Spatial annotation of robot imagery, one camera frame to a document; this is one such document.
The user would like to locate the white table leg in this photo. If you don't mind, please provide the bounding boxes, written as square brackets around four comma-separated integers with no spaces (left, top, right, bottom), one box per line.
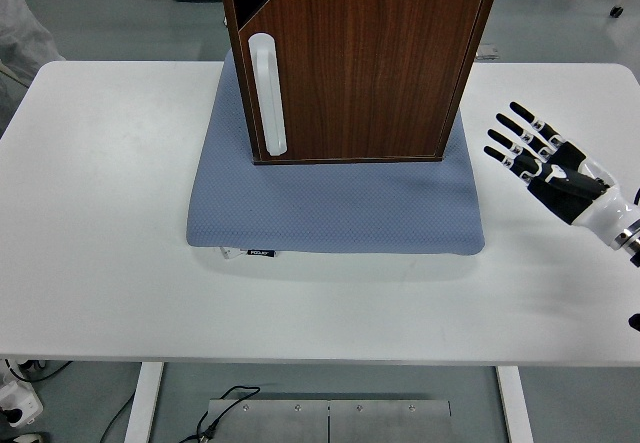
[123,362,165,443]
[495,365,535,443]

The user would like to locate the white door handle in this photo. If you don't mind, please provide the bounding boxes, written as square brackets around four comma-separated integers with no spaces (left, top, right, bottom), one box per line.
[247,32,289,157]

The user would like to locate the grey metal plate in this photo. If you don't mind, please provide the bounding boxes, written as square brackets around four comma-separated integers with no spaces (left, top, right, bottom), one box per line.
[328,399,452,443]
[207,398,330,443]

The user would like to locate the blue-grey mat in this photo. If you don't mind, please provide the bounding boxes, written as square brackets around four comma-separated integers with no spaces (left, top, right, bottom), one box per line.
[185,50,487,257]

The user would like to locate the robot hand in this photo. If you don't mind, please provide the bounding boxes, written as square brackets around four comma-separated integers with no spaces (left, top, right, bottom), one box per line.
[482,101,640,252]

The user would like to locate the brown wooden cabinet door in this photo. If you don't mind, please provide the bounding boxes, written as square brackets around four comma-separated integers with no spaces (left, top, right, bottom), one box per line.
[238,0,485,160]

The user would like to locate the thin black cable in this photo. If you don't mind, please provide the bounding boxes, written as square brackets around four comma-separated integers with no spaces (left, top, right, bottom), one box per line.
[99,392,139,443]

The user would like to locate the white power strip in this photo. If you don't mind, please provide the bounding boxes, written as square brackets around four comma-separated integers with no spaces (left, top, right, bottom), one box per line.
[0,382,45,428]

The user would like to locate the black cable with plug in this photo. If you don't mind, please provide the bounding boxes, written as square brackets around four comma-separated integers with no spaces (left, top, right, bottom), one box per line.
[180,385,262,443]

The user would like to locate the black cable at power strip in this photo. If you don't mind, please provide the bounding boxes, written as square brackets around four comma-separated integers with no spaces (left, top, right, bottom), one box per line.
[4,359,74,383]

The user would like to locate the person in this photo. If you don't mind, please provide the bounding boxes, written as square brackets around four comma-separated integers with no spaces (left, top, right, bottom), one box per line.
[0,0,66,94]

